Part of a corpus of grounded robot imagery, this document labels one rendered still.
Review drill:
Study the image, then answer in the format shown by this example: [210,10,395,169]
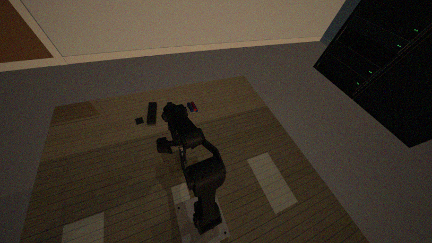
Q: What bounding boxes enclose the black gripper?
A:
[156,135,182,154]

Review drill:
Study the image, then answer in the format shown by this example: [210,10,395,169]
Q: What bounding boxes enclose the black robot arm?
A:
[161,102,226,235]

